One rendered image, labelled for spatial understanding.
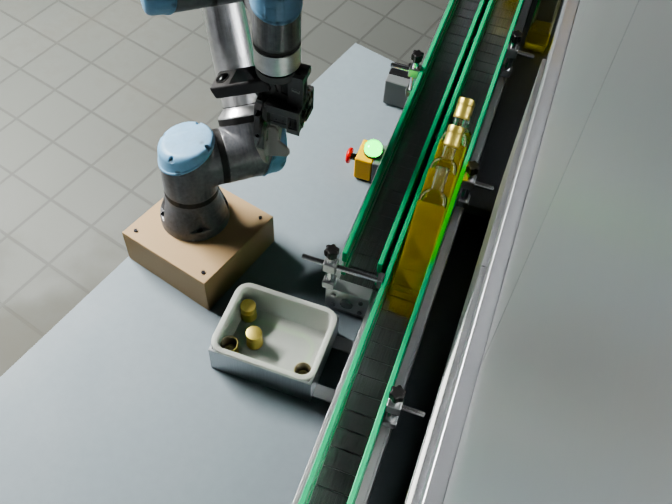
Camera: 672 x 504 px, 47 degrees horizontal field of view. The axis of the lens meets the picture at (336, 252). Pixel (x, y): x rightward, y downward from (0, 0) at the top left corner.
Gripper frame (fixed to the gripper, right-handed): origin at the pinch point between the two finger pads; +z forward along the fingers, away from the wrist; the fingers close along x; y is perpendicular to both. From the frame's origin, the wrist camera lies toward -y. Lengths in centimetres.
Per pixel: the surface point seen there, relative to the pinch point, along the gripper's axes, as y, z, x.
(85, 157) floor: -105, 118, 68
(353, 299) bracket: 20.6, 30.9, -7.0
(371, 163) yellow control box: 12, 36, 34
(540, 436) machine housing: 45, -72, -72
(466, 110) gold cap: 30.8, 9.7, 32.2
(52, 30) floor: -154, 118, 126
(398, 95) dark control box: 11, 38, 61
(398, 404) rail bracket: 36, 21, -30
